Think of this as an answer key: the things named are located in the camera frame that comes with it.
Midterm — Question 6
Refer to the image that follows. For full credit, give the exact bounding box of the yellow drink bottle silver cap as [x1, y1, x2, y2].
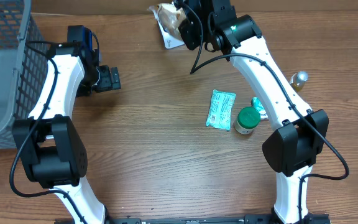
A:
[290, 71, 309, 92]

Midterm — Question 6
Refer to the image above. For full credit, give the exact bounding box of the brown Pantree snack bag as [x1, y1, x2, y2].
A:
[147, 3, 187, 41]

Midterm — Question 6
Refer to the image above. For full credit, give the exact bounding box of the white barcode scanner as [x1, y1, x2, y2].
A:
[157, 20, 185, 49]

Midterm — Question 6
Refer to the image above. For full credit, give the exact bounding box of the dark grey plastic basket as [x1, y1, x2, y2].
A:
[0, 0, 48, 149]

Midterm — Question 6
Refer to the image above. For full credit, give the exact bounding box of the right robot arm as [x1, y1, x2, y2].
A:
[173, 1, 330, 223]

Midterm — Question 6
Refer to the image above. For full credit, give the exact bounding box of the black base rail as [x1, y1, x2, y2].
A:
[54, 213, 331, 224]

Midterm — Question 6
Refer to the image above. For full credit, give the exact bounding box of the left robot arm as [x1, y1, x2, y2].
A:
[9, 25, 121, 223]

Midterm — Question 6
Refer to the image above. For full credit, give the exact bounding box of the green lid white jar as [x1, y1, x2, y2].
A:
[234, 107, 260, 134]

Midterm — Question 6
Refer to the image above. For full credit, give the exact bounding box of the teal snack packet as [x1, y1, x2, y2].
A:
[206, 90, 236, 131]

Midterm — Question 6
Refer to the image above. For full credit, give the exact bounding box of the green white drink carton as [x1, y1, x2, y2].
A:
[251, 97, 269, 120]

